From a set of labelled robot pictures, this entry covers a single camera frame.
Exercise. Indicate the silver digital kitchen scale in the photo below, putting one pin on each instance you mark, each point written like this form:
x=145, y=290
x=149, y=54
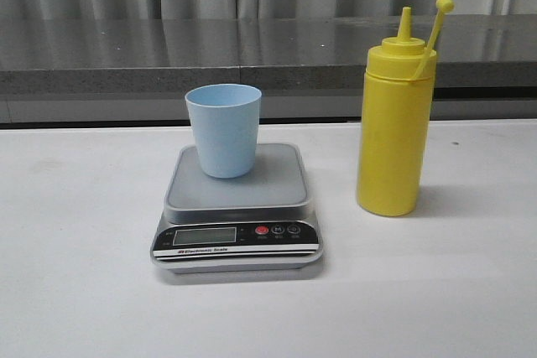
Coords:
x=263, y=220

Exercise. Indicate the grey stone counter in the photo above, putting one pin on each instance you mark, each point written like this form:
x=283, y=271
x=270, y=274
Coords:
x=82, y=73

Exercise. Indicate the yellow squeeze bottle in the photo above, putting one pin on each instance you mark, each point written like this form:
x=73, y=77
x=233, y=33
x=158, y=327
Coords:
x=398, y=88

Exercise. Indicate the light blue plastic cup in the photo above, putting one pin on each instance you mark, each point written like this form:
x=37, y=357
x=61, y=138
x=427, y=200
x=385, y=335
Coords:
x=225, y=121

